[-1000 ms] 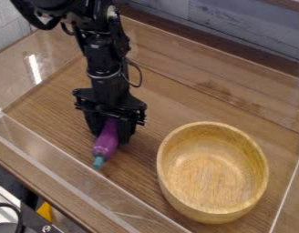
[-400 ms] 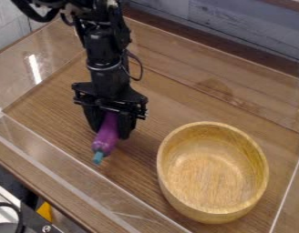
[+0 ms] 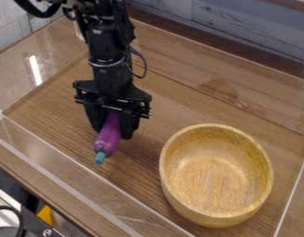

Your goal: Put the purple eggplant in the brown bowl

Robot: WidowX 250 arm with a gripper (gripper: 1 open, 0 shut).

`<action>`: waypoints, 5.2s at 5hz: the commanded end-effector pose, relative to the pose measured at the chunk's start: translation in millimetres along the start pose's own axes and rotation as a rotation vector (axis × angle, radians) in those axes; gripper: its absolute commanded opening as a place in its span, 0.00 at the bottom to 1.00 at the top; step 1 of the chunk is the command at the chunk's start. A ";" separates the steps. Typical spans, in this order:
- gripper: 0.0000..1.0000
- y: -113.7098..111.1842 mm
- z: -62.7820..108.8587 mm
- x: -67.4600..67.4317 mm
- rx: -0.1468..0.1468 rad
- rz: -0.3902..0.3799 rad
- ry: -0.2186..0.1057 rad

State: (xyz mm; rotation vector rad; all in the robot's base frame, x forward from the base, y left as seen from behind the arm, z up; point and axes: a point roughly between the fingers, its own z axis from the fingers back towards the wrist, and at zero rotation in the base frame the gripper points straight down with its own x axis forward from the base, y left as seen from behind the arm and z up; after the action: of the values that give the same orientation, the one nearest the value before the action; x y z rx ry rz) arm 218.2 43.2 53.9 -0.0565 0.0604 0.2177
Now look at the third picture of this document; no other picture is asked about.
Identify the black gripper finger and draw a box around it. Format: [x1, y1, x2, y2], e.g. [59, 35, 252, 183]
[121, 110, 140, 140]
[84, 104, 108, 132]

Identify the clear acrylic tray wall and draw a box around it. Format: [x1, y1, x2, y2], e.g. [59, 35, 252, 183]
[0, 113, 193, 237]

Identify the yellow black device corner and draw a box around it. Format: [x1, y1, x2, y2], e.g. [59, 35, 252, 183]
[34, 205, 73, 237]

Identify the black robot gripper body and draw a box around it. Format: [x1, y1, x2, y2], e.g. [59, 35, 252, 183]
[73, 64, 152, 119]

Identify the brown wooden bowl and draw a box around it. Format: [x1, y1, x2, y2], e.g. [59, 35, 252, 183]
[160, 123, 275, 228]

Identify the black cable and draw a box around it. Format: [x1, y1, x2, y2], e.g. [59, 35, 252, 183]
[0, 205, 28, 237]

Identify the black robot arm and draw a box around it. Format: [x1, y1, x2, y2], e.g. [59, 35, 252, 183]
[13, 0, 152, 140]

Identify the purple toy eggplant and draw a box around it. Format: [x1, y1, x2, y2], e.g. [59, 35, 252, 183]
[93, 112, 121, 165]

